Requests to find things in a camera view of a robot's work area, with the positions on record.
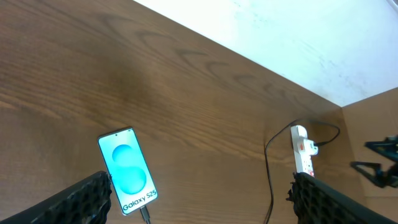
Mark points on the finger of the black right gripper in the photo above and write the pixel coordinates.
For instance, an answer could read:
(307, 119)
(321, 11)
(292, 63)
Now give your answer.
(374, 173)
(386, 148)

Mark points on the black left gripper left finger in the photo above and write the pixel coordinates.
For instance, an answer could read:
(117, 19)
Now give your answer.
(86, 202)

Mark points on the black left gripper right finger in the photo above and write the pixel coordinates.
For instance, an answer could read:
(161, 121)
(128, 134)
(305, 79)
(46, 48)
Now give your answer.
(317, 203)

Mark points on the blue screen smartphone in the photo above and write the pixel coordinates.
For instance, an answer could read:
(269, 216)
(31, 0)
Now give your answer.
(127, 169)

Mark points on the white charger adapter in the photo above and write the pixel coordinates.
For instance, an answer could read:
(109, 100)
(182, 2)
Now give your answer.
(307, 147)

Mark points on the white power strip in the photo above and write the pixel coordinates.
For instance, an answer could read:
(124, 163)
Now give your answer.
(303, 163)

